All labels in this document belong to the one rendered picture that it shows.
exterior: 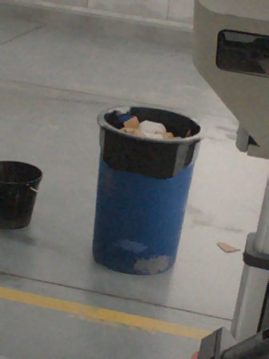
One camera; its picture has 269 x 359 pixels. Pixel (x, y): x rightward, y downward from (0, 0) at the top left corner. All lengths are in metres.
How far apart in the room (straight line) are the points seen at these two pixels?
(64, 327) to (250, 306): 1.45
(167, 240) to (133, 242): 0.16
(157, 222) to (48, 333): 0.69
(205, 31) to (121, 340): 1.82
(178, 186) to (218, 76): 1.93
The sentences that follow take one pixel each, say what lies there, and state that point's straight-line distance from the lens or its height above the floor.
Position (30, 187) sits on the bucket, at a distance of 3.25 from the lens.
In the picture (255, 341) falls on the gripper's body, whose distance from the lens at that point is 0.67.
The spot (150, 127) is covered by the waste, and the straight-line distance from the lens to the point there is 3.11.
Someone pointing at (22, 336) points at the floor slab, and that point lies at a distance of 2.61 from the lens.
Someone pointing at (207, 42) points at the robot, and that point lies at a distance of 0.98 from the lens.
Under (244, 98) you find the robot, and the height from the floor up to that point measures 1.25.
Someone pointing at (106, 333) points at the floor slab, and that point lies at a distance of 2.67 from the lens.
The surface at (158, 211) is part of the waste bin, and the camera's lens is 2.93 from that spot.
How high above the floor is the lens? 1.49
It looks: 22 degrees down
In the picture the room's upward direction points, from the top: 8 degrees clockwise
